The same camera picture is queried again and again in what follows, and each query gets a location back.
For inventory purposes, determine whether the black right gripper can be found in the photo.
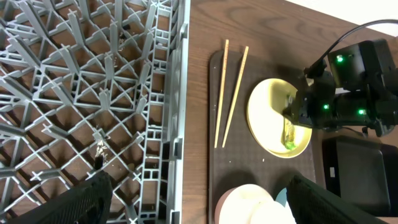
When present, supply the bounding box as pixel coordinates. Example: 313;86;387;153
282;71;397;137

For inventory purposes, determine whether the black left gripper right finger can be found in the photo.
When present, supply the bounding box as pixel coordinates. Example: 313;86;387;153
287;174;384;224

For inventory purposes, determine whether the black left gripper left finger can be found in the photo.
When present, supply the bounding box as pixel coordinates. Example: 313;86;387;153
8;171;113;224

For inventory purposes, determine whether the light blue small bowl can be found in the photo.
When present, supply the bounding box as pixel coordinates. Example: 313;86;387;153
275;188;288;207

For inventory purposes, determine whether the green snack wrapper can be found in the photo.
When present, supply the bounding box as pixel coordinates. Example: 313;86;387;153
282;115;296;151

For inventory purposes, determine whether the wooden chopstick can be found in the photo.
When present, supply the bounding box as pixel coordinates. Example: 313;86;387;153
214;39;229;148
222;46;249;148

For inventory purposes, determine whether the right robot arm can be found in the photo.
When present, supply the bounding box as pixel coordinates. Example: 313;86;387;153
282;39;397;137

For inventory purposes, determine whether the black flat waste tray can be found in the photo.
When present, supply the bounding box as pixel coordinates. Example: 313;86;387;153
322;136;397;217

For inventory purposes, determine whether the yellow round plate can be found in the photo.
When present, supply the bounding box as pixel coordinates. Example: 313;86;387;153
246;78;312;159

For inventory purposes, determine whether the pink small bowl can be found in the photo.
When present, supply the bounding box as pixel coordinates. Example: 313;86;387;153
214;184;295;224

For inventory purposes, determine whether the dark brown serving tray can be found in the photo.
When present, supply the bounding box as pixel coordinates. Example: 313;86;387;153
207;50;319;223

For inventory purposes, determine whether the grey plastic dish rack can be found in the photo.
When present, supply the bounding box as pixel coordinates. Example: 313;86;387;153
1;0;190;223

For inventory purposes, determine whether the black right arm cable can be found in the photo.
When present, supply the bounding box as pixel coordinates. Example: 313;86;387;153
303;19;398;78

